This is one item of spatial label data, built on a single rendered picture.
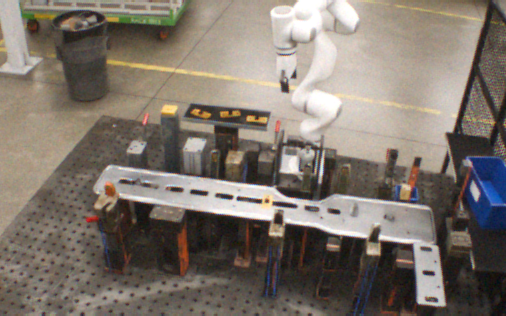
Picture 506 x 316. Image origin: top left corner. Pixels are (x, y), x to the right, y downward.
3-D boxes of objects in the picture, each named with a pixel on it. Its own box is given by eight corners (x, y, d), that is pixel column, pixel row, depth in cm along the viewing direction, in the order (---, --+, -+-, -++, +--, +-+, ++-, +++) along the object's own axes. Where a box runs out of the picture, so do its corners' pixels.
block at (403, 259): (376, 314, 197) (392, 268, 181) (376, 293, 206) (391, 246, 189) (400, 317, 196) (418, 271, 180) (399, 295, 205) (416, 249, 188)
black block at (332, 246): (312, 303, 202) (321, 253, 185) (314, 282, 211) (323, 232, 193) (332, 305, 201) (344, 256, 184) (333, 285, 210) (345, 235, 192)
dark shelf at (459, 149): (473, 275, 176) (476, 269, 174) (444, 136, 247) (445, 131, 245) (530, 281, 173) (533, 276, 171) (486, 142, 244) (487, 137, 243)
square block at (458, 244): (426, 306, 201) (452, 244, 179) (425, 291, 207) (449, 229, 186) (445, 308, 200) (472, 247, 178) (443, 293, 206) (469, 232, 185)
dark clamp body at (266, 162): (248, 230, 234) (251, 163, 211) (253, 211, 244) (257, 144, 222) (272, 234, 233) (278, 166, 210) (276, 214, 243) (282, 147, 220)
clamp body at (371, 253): (344, 315, 197) (360, 255, 177) (345, 292, 207) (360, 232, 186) (367, 318, 196) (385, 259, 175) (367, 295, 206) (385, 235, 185)
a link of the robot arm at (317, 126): (306, 125, 251) (310, 82, 237) (341, 138, 244) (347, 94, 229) (294, 137, 243) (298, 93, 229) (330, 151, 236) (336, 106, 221)
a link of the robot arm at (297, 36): (344, 16, 194) (308, 50, 176) (307, 9, 202) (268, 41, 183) (344, -5, 189) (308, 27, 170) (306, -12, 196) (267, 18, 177)
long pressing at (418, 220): (87, 197, 204) (86, 194, 203) (108, 164, 222) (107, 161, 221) (437, 247, 188) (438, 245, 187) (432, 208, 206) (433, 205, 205)
